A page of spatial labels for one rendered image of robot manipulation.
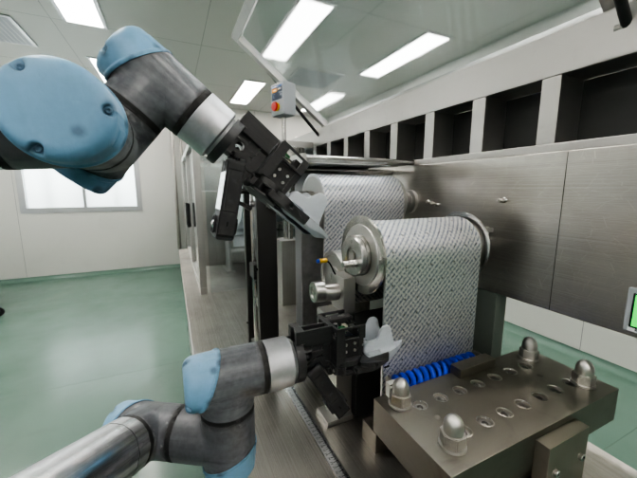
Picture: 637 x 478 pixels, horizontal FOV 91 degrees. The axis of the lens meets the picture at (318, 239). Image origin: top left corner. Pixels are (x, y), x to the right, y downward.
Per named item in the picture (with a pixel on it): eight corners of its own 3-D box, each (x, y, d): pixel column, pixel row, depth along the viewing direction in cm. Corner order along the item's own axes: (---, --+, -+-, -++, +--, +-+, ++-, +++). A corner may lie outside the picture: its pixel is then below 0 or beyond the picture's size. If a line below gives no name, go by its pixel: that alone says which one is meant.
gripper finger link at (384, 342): (412, 322, 54) (367, 333, 50) (411, 355, 55) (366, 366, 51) (401, 316, 57) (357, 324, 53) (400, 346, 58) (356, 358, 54)
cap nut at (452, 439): (431, 439, 43) (433, 410, 42) (450, 431, 45) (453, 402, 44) (453, 460, 40) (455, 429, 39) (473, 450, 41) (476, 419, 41)
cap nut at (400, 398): (383, 400, 51) (384, 375, 51) (401, 394, 53) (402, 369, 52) (398, 414, 48) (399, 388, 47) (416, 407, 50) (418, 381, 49)
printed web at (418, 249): (302, 347, 94) (300, 174, 86) (368, 332, 104) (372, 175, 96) (380, 440, 59) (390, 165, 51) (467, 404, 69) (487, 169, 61)
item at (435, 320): (380, 383, 58) (383, 286, 55) (469, 355, 67) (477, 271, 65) (382, 385, 57) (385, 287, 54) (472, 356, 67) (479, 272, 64)
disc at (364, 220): (334, 252, 68) (356, 198, 58) (336, 252, 68) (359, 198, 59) (363, 310, 59) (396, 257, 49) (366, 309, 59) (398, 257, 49)
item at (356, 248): (348, 227, 58) (367, 253, 53) (356, 227, 59) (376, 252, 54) (337, 257, 63) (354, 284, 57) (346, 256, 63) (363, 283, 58)
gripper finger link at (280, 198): (313, 216, 45) (264, 176, 43) (306, 225, 45) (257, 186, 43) (304, 217, 50) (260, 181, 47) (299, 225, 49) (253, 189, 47)
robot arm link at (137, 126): (7, 147, 29) (88, 63, 31) (48, 157, 39) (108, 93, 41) (91, 201, 32) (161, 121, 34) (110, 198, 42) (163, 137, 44)
